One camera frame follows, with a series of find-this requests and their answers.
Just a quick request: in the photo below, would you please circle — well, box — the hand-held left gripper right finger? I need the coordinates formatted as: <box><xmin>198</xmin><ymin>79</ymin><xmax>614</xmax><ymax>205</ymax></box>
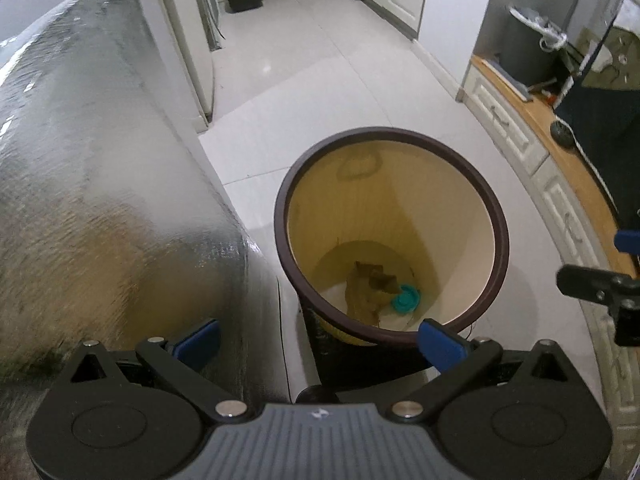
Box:
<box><xmin>385</xmin><ymin>317</ymin><xmax>583</xmax><ymax>423</ymax></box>

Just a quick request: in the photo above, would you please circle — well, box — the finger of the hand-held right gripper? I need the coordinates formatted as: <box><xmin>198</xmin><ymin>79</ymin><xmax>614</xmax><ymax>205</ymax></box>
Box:
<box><xmin>614</xmin><ymin>230</ymin><xmax>640</xmax><ymax>256</ymax></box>
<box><xmin>556</xmin><ymin>264</ymin><xmax>640</xmax><ymax>313</ymax></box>

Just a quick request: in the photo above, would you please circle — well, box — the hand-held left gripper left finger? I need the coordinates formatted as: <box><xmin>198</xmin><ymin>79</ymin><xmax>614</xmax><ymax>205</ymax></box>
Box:
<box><xmin>62</xmin><ymin>317</ymin><xmax>251</xmax><ymax>422</ymax></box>

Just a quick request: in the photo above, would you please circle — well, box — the beige trash bin brown rim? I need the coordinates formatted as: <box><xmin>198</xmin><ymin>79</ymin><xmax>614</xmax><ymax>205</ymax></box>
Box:
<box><xmin>274</xmin><ymin>126</ymin><xmax>511</xmax><ymax>391</ymax></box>

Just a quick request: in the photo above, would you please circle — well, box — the grey trash can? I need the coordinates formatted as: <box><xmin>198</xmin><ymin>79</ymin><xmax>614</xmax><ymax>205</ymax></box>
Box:
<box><xmin>500</xmin><ymin>5</ymin><xmax>568</xmax><ymax>86</ymax></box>

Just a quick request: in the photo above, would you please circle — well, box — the teal plastic lid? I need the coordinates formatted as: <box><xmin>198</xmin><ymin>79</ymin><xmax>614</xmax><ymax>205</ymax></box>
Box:
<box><xmin>390</xmin><ymin>283</ymin><xmax>422</xmax><ymax>313</ymax></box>

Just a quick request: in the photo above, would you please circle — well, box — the brown crumpled paper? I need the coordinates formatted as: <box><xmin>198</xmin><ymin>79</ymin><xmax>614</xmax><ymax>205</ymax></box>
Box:
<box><xmin>345</xmin><ymin>260</ymin><xmax>403</xmax><ymax>323</ymax></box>

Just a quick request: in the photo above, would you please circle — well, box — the black letter board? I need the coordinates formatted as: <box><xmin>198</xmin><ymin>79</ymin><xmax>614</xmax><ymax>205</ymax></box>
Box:
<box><xmin>552</xmin><ymin>10</ymin><xmax>640</xmax><ymax>241</ymax></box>

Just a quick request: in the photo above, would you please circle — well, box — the black round object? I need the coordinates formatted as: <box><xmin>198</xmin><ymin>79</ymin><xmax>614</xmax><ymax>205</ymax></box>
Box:
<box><xmin>550</xmin><ymin>121</ymin><xmax>576</xmax><ymax>148</ymax></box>

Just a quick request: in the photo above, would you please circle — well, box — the white drawer cabinet wooden top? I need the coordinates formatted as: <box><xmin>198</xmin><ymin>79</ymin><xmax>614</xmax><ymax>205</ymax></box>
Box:
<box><xmin>456</xmin><ymin>54</ymin><xmax>640</xmax><ymax>480</ymax></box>

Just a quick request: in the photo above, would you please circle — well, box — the olive green cloth bag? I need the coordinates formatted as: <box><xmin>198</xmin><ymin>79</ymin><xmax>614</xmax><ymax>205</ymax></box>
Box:
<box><xmin>582</xmin><ymin>25</ymin><xmax>640</xmax><ymax>91</ymax></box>

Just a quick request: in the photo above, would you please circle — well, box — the silver foil table cover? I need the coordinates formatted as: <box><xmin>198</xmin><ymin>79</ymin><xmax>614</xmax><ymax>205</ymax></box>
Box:
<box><xmin>0</xmin><ymin>0</ymin><xmax>296</xmax><ymax>411</ymax></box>

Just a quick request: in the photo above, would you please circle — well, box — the grey flat board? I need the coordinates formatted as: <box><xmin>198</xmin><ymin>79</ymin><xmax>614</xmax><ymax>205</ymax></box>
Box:
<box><xmin>482</xmin><ymin>57</ymin><xmax>533</xmax><ymax>101</ymax></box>

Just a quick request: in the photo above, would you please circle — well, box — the white bin liner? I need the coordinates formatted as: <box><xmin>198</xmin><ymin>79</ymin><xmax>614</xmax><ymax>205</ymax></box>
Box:
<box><xmin>509</xmin><ymin>5</ymin><xmax>568</xmax><ymax>52</ymax></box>

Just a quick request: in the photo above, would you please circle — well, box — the white refrigerator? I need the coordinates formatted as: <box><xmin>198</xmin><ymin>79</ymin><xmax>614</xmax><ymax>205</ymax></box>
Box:
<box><xmin>152</xmin><ymin>0</ymin><xmax>223</xmax><ymax>128</ymax></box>

